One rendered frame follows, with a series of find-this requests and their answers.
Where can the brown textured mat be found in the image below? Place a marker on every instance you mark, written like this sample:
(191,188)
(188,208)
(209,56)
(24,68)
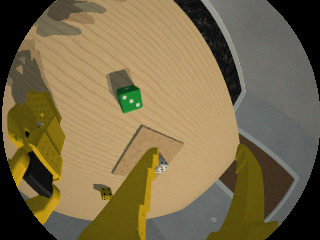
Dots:
(144,139)

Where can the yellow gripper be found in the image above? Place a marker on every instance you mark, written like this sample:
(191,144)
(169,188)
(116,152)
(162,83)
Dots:
(124,216)

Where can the yellow die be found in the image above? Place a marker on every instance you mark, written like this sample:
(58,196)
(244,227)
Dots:
(106,193)

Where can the green die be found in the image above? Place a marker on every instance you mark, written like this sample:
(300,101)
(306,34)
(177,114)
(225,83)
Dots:
(129,98)

